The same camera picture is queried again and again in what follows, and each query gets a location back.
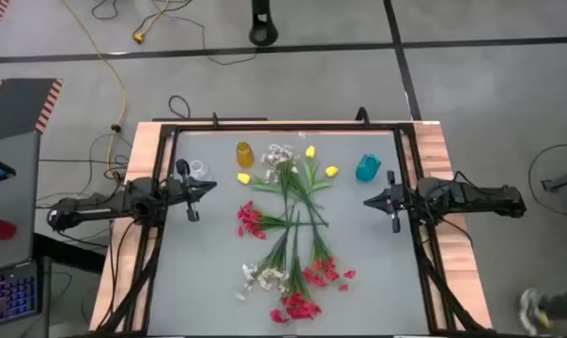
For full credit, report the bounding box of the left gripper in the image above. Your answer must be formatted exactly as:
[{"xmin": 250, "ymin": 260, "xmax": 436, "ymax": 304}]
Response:
[{"xmin": 163, "ymin": 158, "xmax": 218, "ymax": 223}]

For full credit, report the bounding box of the black metal table frame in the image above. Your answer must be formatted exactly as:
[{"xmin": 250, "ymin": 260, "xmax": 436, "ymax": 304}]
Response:
[{"xmin": 95, "ymin": 120, "xmax": 496, "ymax": 338}]

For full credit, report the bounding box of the yellow plug with cable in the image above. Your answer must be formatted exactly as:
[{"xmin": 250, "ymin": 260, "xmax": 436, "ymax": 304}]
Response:
[{"xmin": 131, "ymin": 0, "xmax": 172, "ymax": 45}]

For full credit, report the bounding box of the long yellow cable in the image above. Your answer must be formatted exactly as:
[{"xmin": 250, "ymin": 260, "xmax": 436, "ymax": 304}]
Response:
[{"xmin": 60, "ymin": 0, "xmax": 128, "ymax": 177}]

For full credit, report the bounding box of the small black cable loop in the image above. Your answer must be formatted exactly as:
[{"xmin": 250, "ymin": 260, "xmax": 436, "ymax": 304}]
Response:
[{"xmin": 168, "ymin": 95, "xmax": 192, "ymax": 121}]

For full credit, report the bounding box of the person's shoe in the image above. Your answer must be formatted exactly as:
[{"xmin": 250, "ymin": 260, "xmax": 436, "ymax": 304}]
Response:
[{"xmin": 519, "ymin": 287, "xmax": 552, "ymax": 332}]

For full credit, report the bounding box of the large black mat striped edge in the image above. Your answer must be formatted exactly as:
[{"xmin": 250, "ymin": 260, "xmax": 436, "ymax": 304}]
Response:
[{"xmin": 0, "ymin": 77, "xmax": 65, "ymax": 145}]

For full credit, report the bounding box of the black flat bar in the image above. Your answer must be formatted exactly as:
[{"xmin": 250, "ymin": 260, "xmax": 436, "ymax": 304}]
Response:
[{"xmin": 151, "ymin": 116, "xmax": 269, "ymax": 123}]

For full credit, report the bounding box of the keyboard with purple lights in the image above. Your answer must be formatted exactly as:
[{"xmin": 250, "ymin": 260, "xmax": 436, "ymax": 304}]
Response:
[{"xmin": 0, "ymin": 260, "xmax": 43, "ymax": 330}]

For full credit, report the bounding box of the clear textured glass vase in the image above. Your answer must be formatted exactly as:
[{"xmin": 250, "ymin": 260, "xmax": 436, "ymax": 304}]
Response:
[{"xmin": 188, "ymin": 159, "xmax": 215, "ymax": 183}]

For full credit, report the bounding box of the grey desk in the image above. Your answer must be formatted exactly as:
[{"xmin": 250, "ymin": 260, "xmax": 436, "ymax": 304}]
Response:
[{"xmin": 0, "ymin": 131, "xmax": 41, "ymax": 276}]

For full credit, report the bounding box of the amber glass vase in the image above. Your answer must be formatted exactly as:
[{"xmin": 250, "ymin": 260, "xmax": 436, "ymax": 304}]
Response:
[{"xmin": 236, "ymin": 141, "xmax": 256, "ymax": 169}]

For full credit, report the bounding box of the black round stand base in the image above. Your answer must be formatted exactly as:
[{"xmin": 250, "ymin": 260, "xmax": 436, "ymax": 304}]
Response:
[{"xmin": 248, "ymin": 0, "xmax": 280, "ymax": 47}]

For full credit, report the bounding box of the black floor cable loop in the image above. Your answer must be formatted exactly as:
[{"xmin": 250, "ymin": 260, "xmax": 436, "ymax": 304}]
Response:
[{"xmin": 527, "ymin": 143, "xmax": 567, "ymax": 218}]

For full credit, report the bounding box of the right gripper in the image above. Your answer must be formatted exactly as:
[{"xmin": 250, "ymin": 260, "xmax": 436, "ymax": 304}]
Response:
[{"xmin": 362, "ymin": 169, "xmax": 412, "ymax": 235}]

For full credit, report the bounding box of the teal glass vase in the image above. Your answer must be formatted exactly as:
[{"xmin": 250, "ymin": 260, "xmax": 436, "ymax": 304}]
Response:
[{"xmin": 355, "ymin": 152, "xmax": 383, "ymax": 183}]

